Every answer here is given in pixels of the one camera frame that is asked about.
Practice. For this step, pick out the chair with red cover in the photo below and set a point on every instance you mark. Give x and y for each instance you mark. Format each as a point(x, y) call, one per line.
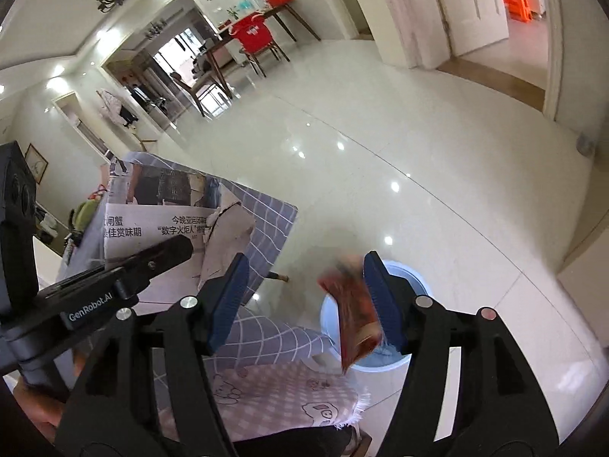
point(255, 38)

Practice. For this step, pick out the wooden dining chair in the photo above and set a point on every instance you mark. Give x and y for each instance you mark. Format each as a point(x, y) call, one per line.
point(195, 92)

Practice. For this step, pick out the grey checked tablecloth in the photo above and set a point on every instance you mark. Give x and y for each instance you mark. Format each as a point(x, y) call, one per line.
point(254, 339)

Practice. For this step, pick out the wooden dining table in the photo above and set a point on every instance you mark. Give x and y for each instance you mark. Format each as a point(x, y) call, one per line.
point(273, 13)

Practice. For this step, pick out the white panel door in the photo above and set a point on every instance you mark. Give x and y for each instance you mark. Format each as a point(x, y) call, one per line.
point(474, 24)

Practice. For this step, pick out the light blue trash bin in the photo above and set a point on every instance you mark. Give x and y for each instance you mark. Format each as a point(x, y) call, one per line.
point(375, 307)

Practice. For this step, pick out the framed picture left wall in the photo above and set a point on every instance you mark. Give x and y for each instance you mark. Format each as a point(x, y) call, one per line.
point(36, 163)

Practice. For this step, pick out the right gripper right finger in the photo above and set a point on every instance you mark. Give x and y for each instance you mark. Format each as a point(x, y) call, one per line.
point(469, 390)

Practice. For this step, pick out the pink checked cloth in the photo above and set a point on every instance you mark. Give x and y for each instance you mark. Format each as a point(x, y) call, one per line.
point(260, 400)

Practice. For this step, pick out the red brown wrapper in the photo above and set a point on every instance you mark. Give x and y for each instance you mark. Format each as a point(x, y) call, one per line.
point(359, 326)

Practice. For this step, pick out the left hand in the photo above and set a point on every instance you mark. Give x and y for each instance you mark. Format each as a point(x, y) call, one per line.
point(43, 411)

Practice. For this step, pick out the printed newspaper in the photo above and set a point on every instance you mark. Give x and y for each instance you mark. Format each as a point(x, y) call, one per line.
point(148, 205)

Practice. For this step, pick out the coat stand with clothes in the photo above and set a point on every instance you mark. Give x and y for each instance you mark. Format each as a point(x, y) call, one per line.
point(113, 109)

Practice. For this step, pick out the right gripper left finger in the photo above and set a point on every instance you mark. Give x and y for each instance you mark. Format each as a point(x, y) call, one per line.
point(144, 390)

